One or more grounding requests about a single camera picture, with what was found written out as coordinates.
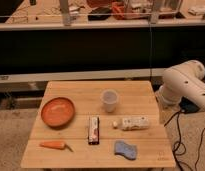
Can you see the metal shelf post right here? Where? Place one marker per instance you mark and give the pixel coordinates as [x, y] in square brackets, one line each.
[155, 11]

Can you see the white plastic bottle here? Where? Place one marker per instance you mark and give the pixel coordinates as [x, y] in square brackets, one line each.
[132, 123]

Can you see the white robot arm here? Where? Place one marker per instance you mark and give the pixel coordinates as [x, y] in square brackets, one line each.
[183, 80]

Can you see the blue sponge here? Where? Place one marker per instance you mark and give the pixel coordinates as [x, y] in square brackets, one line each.
[126, 150]

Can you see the black object on shelf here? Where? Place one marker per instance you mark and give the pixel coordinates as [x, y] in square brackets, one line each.
[100, 13]

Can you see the orange bowl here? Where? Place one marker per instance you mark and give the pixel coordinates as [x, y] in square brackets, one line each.
[58, 112]

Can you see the orange tool on shelf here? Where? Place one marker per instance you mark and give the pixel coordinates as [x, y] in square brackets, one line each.
[118, 10]

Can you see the metal shelf post left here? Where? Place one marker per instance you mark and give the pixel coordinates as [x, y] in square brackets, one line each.
[64, 6]

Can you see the wooden table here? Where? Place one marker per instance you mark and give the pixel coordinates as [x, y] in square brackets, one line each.
[135, 98]

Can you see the orange carrot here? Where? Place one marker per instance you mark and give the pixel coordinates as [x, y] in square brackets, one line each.
[61, 145]

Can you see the metal shelf post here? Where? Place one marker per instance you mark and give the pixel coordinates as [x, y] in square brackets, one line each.
[155, 11]
[64, 6]

